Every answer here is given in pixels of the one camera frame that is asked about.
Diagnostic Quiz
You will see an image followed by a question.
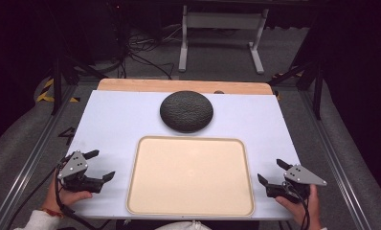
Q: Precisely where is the aluminium floor rail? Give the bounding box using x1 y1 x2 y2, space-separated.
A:
0 84 79 230
297 89 375 230

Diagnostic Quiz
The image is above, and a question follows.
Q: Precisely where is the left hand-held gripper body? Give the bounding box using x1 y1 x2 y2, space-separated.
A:
56 150 105 195

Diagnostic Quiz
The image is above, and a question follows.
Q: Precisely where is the white metal stand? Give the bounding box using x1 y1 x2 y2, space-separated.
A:
177 4 271 76

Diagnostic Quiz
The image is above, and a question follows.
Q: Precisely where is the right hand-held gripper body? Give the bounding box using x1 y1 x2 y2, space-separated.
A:
265 164 328 205

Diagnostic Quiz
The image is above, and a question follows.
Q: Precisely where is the beige plastic tray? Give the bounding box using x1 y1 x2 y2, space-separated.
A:
124 135 257 218

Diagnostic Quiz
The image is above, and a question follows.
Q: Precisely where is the white board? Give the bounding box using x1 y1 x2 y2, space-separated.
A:
65 89 302 222

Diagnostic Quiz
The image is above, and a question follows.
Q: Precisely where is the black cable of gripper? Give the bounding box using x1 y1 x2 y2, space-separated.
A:
53 155 111 230
282 180 311 230

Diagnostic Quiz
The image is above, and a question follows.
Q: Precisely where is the person's left hand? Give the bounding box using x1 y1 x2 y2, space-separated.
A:
41 177 94 216

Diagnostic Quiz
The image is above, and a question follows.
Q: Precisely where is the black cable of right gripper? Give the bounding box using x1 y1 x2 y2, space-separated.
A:
282 180 311 230

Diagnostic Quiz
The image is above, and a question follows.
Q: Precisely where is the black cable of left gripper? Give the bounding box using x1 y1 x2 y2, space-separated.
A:
53 155 111 230

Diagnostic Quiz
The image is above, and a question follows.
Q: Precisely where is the person's white clothing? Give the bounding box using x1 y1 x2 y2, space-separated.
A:
153 219 213 230

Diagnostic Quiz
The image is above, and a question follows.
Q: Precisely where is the person's right hand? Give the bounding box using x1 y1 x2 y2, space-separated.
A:
274 183 323 230

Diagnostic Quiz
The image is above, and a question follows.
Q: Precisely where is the wooden table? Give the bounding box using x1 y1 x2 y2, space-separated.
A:
96 78 274 96

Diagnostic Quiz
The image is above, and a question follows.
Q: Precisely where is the dark round textured cushion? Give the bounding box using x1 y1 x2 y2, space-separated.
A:
159 90 214 134

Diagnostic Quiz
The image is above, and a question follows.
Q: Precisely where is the yellow black floor tape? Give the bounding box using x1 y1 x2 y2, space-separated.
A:
34 78 81 104

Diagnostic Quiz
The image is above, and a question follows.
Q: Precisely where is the red bracelet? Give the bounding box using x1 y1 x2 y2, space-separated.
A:
39 207 65 219

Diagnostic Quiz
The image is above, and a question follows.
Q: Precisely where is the bundle of black floor cables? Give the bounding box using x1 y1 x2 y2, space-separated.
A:
116 23 184 81

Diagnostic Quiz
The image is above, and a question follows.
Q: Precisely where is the black tripod stand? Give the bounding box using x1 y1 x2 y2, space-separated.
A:
50 47 109 117
267 58 325 122

